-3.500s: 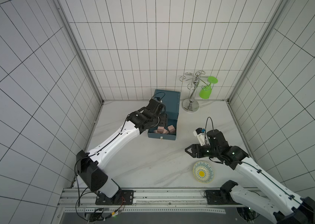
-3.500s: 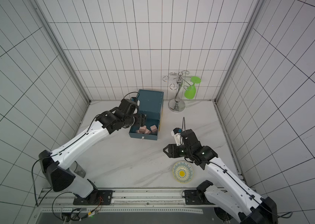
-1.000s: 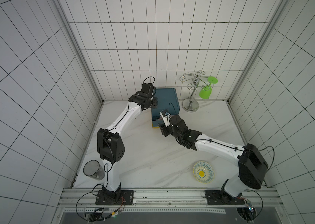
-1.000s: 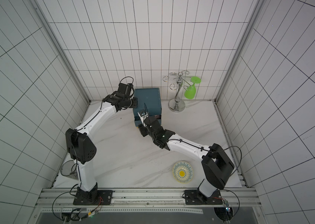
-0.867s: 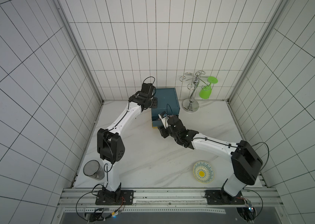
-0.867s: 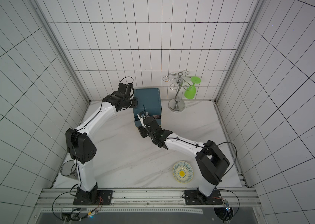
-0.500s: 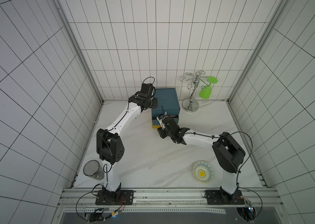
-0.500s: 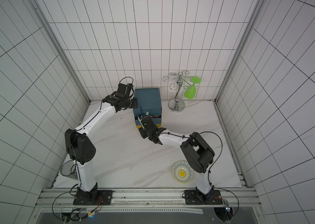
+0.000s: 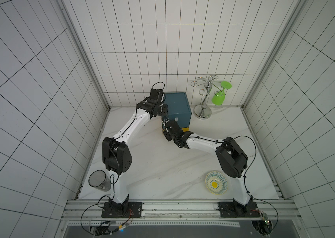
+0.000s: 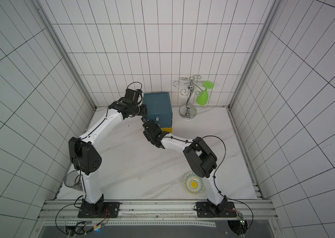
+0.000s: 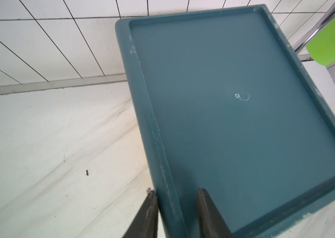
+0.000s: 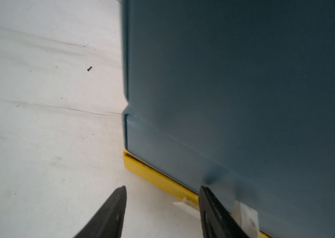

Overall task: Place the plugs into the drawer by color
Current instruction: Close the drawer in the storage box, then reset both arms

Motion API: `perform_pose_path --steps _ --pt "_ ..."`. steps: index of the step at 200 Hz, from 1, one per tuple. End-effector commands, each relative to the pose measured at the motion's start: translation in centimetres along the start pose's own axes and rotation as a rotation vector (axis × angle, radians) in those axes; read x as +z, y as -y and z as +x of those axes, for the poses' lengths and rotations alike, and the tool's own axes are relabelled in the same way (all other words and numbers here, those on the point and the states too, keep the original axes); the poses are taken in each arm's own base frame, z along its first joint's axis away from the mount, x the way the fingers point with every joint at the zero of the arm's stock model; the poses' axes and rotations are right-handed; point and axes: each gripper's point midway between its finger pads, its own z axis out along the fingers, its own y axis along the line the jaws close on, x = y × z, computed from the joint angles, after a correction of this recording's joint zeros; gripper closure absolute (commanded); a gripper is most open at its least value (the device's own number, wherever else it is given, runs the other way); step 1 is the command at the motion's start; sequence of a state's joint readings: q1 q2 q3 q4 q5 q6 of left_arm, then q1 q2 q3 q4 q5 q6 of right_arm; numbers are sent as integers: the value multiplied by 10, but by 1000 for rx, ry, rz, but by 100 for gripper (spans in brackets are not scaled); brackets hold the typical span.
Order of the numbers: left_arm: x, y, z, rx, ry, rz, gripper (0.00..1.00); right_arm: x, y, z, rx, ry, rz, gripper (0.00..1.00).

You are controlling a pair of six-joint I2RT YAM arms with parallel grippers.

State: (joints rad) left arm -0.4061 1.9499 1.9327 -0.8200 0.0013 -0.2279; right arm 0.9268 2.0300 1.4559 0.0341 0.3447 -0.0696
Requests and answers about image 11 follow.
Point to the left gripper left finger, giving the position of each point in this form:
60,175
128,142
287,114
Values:
145,223

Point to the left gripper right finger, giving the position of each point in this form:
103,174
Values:
211,223

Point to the teal drawer cabinet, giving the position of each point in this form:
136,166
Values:
224,103

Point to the silver glass rack stand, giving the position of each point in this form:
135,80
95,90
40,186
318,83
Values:
322,23

